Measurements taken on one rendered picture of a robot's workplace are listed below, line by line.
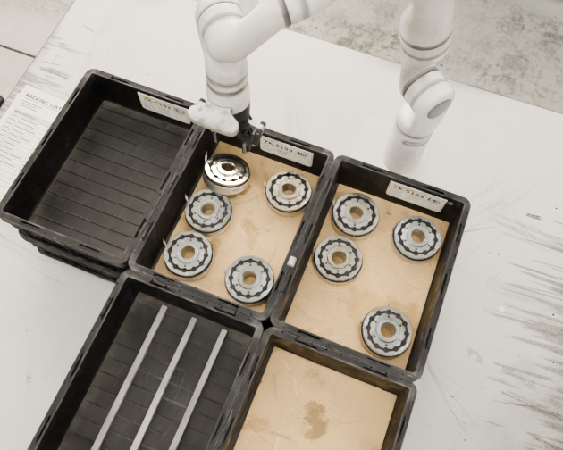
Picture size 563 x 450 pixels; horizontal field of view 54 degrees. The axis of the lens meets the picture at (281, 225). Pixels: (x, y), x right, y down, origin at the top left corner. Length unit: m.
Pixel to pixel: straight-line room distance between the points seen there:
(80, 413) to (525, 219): 1.12
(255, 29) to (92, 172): 0.65
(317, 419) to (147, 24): 1.19
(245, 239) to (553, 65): 1.93
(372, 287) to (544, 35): 1.94
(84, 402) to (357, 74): 1.08
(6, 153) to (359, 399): 1.07
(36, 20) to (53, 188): 1.61
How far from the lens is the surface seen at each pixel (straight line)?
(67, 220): 1.32
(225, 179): 1.23
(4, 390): 1.40
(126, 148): 1.37
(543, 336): 1.44
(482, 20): 2.87
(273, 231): 1.23
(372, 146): 1.50
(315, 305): 1.18
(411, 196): 1.24
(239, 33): 0.83
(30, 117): 1.65
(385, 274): 1.22
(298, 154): 1.24
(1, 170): 1.60
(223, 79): 0.91
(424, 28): 0.99
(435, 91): 1.21
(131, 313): 1.21
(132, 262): 1.13
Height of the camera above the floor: 1.97
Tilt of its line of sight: 67 degrees down
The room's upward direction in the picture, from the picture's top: 3 degrees clockwise
